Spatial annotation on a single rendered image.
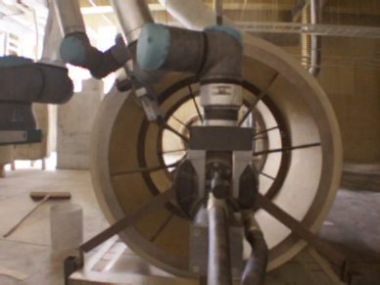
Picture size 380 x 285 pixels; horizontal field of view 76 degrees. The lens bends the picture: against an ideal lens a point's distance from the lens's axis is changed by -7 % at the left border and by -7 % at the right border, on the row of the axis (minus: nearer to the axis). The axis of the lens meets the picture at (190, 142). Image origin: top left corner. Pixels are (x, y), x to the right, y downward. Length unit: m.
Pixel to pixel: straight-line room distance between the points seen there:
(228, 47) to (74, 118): 7.16
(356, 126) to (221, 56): 13.21
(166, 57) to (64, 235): 2.30
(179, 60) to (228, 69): 0.10
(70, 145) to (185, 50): 7.22
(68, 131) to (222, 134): 7.24
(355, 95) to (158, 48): 13.36
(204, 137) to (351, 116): 13.09
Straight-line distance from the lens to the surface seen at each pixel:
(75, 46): 0.93
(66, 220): 2.60
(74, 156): 7.63
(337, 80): 13.45
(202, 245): 0.63
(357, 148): 13.73
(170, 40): 0.51
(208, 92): 0.54
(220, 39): 0.56
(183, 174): 0.86
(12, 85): 1.10
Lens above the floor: 1.10
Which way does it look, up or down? 2 degrees down
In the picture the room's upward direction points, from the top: 1 degrees clockwise
